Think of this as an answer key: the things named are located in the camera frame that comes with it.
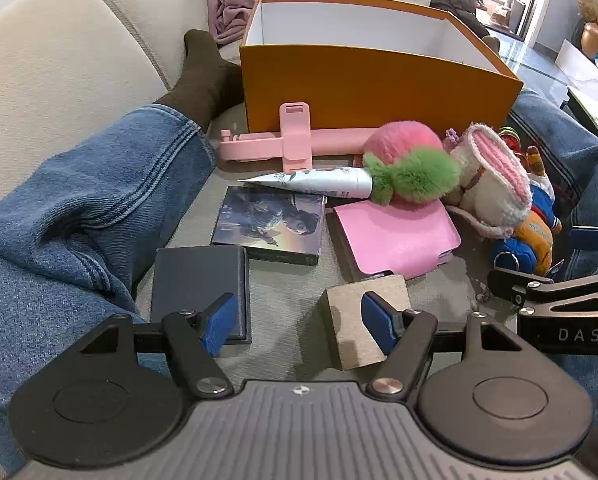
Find person's right leg in jeans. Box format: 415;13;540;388
508;87;598;431

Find dark brown sock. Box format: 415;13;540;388
154;29;245;134

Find orange cardboard box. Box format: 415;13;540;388
239;0;525;134

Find pink and green plush pompom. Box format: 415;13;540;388
361;121;463;207

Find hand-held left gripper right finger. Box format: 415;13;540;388
361;291;525;402

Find person's leg in jeans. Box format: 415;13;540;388
508;87;598;431
0;102;218;461

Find white crocheted bunny pouch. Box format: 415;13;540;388
443;122;533;239

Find dark blue box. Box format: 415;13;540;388
150;246;254;346

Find printed picture card box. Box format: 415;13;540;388
210;185;328;267

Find person's left leg in jeans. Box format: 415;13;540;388
0;102;218;461

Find colourful plush doll keychain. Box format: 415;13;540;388
489;127;564;286

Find beige sofa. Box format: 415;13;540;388
0;0;510;480

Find black cushion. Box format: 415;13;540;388
429;0;503;51

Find white squeeze tube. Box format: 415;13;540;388
237;165;376;200

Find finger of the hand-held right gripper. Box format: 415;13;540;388
569;225;598;253
487;266;598;357

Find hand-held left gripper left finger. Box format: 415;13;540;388
79;292;240;400

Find glass coffee table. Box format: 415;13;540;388
494;30;598;108

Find pink wallet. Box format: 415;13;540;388
325;199;462;284

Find pink selfie stick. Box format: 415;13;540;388
218;101;380;172

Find white board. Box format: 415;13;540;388
554;39;598;92

